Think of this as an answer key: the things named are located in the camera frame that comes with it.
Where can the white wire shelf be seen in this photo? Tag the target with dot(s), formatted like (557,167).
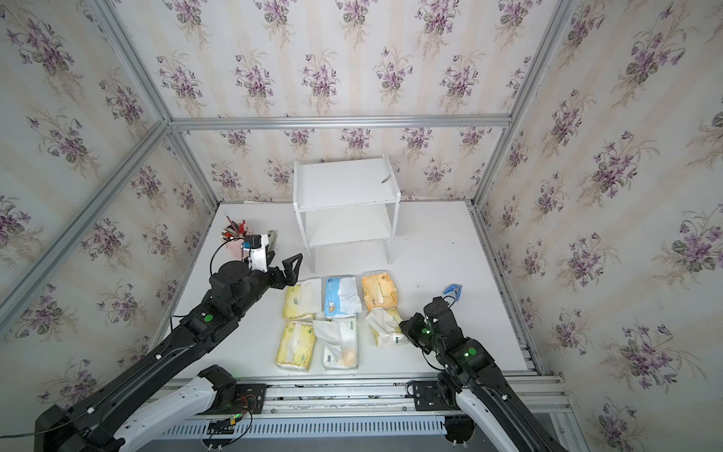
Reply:
(346,202)

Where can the white green tissue pack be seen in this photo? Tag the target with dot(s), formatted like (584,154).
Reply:
(339,340)

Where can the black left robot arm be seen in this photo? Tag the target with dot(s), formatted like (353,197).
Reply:
(99,422)

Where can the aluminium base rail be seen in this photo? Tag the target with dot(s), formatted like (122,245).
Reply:
(333,408)

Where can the pink metal pen bucket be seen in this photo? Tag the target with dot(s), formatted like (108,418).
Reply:
(234,239)

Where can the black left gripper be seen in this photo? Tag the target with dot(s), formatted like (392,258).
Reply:
(288,279)

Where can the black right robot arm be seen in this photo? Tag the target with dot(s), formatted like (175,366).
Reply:
(470,383)

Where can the blue clip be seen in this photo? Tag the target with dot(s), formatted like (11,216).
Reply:
(453,292)

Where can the orange tissue pack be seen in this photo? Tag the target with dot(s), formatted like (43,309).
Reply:
(379,290)

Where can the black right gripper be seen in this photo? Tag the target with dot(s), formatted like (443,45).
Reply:
(409,330)

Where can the blue tissue pack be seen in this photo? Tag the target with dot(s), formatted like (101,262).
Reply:
(341,297)

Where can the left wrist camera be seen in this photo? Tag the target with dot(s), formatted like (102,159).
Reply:
(256,246)

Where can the pale yellow tissue pack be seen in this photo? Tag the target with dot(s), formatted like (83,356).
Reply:
(303,301)

